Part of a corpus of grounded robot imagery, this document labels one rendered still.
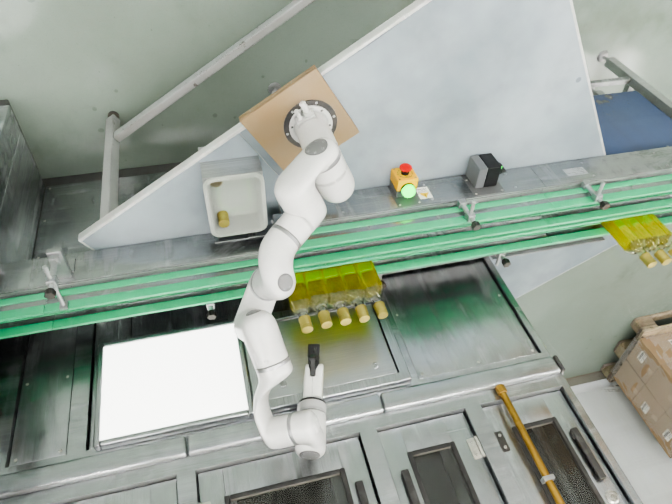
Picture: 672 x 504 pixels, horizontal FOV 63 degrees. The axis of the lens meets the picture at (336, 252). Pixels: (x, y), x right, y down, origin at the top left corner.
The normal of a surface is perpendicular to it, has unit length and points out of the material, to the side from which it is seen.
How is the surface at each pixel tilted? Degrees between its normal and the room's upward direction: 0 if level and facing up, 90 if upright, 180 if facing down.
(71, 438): 90
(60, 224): 90
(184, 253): 90
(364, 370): 90
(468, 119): 0
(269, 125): 1
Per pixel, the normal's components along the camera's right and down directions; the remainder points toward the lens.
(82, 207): 0.03, -0.70
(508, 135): 0.25, 0.69
